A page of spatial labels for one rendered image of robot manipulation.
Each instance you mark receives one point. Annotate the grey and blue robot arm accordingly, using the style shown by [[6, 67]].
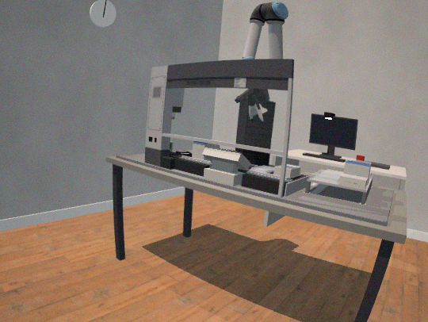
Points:
[[274, 14]]

